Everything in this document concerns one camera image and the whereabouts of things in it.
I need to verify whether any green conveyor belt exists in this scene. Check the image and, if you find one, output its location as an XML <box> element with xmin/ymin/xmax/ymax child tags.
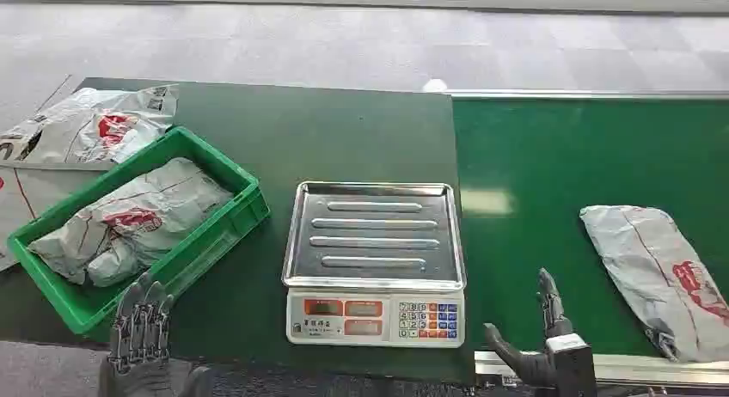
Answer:
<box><xmin>446</xmin><ymin>89</ymin><xmax>729</xmax><ymax>390</ymax></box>

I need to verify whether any white electronic weighing scale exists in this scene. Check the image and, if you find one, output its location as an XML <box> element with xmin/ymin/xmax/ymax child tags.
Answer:
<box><xmin>281</xmin><ymin>181</ymin><xmax>468</xmax><ymax>349</ymax></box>

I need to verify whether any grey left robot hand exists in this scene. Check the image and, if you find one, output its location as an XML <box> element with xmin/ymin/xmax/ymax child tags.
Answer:
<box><xmin>97</xmin><ymin>271</ymin><xmax>213</xmax><ymax>397</ymax></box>

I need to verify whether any green plastic crate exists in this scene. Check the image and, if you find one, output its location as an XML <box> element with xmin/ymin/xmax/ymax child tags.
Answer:
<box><xmin>7</xmin><ymin>125</ymin><xmax>271</xmax><ymax>336</ymax></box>

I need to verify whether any grey parcel bag red print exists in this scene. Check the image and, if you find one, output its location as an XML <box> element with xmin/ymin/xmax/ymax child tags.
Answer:
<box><xmin>27</xmin><ymin>157</ymin><xmax>235</xmax><ymax>289</ymax></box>
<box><xmin>579</xmin><ymin>205</ymin><xmax>729</xmax><ymax>364</ymax></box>
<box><xmin>0</xmin><ymin>84</ymin><xmax>180</xmax><ymax>167</ymax></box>
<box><xmin>0</xmin><ymin>165</ymin><xmax>109</xmax><ymax>273</ymax></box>

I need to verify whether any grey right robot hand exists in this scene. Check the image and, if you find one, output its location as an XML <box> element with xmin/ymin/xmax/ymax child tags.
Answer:
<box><xmin>483</xmin><ymin>267</ymin><xmax>598</xmax><ymax>397</ymax></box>

